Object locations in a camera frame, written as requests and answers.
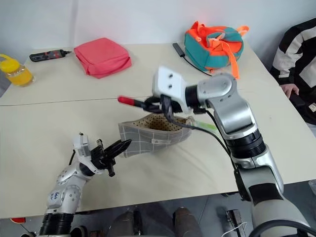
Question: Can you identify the person's bare hand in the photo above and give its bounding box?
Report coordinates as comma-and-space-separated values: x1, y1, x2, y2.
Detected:
280, 83, 300, 97

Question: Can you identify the black white jacket person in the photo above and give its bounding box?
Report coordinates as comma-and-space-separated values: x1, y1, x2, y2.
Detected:
269, 17, 316, 125

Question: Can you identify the red black pen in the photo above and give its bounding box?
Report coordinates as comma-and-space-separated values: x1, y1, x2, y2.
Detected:
118, 95, 149, 109

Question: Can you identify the light green pen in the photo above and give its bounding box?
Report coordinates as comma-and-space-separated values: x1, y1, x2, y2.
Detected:
191, 119, 217, 131

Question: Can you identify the grey checked fabric pouch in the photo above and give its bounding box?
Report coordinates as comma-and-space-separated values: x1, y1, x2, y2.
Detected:
118, 114, 193, 158

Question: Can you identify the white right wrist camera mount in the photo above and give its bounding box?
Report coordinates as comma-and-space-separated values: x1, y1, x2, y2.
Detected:
152, 66, 190, 113

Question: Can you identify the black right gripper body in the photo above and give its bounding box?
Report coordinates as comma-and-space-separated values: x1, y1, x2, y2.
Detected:
159, 94, 184, 115

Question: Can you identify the yellow lidded plastic jar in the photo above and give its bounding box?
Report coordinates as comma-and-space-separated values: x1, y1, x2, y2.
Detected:
0, 53, 36, 87

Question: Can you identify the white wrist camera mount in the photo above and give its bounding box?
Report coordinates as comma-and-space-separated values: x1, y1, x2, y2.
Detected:
152, 66, 190, 113
72, 133, 104, 176

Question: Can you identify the black red handheld tool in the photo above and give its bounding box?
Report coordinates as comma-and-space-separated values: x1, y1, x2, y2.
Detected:
29, 48, 73, 62

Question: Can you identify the pink fabric pouch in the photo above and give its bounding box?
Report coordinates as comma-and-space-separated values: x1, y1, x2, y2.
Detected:
73, 37, 132, 79

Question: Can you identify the dark rounded shape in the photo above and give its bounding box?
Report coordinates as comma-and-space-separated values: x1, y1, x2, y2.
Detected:
172, 206, 203, 237

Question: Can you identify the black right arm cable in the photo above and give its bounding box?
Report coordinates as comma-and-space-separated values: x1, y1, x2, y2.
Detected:
172, 108, 247, 200

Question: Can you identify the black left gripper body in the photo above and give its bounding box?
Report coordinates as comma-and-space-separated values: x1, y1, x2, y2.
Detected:
90, 139, 117, 177

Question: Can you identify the teal orange backpack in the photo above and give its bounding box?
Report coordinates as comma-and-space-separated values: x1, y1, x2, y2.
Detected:
184, 21, 250, 79

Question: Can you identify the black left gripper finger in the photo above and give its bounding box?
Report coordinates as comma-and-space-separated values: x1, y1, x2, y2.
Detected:
109, 146, 129, 160
104, 139, 133, 155

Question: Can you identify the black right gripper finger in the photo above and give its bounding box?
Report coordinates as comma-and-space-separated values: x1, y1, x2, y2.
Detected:
144, 96, 163, 113
161, 96, 175, 122

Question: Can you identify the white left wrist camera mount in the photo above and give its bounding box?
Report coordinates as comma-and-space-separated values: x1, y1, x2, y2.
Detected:
72, 133, 104, 176

